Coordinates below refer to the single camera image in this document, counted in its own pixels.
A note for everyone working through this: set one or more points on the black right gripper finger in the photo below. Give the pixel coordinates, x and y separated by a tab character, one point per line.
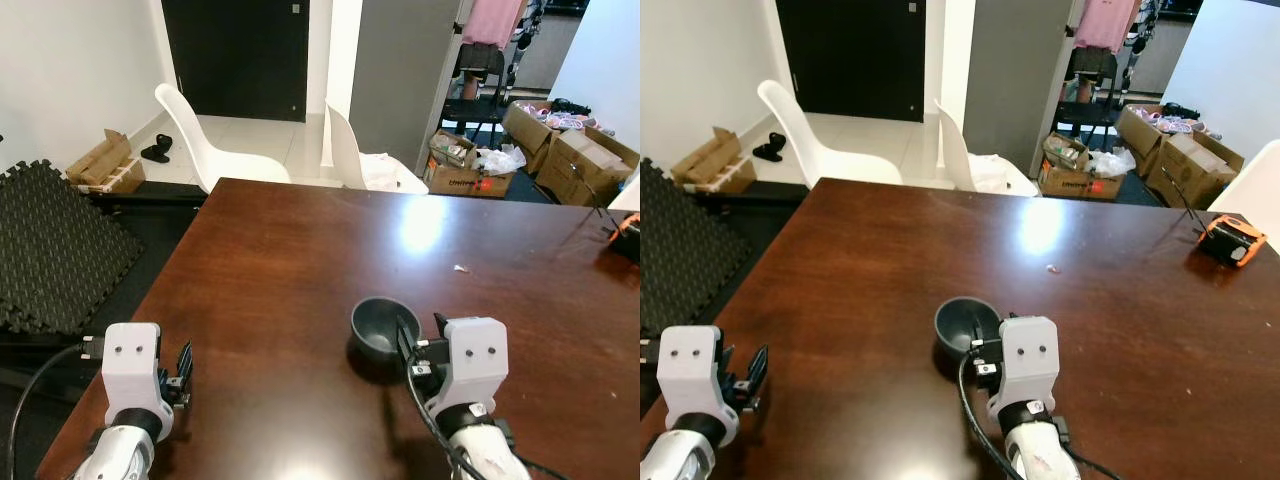
440	324
973	332
1008	320
406	342

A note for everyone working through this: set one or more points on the small open cardboard box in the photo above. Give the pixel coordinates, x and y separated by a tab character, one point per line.
710	162
100	162

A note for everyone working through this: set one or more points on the large plain cardboard box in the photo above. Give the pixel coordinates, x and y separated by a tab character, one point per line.
585	170
1190	170

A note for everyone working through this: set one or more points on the pink garment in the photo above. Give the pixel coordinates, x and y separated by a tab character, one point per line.
493	22
1107	24

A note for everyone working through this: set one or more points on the black foam floor mat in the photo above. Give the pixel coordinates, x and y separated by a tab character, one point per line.
55	250
685	250

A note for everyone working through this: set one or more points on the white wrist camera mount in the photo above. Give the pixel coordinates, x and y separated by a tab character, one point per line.
1028	360
131	365
690	375
470	360

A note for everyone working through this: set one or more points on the white plastic chair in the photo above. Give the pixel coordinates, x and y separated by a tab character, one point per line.
820	155
352	160
965	160
215	160

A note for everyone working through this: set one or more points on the black shoe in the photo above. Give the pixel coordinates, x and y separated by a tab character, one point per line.
157	150
768	150

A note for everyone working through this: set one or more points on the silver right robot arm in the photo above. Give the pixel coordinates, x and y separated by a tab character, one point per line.
1032	445
478	445

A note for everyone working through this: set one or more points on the black clothes rack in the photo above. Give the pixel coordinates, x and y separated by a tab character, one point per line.
480	75
1092	75

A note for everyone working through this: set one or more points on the cardboard box with shoes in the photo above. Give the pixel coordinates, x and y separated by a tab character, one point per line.
1135	128
525	128

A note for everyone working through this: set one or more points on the black door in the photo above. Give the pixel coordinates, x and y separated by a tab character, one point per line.
235	55
850	55

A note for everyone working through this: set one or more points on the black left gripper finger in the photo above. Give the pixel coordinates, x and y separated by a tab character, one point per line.
185	362
759	368

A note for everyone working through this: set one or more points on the printed cardboard box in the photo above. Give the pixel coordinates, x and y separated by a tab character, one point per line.
1080	180
465	180

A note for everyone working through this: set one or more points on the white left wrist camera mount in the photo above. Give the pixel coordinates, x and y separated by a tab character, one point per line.
690	375
131	365

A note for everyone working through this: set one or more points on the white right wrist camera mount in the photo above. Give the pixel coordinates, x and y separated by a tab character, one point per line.
1028	360
470	360

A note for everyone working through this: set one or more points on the dark grey bowl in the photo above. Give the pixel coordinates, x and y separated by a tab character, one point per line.
960	320
380	325

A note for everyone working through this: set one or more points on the orange black device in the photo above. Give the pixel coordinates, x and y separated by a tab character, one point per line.
628	240
1232	240

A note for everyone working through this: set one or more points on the white plastic bag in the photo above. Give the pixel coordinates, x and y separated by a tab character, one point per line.
1112	162
500	160

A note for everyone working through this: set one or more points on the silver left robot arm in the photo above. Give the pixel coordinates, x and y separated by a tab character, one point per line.
680	455
118	452

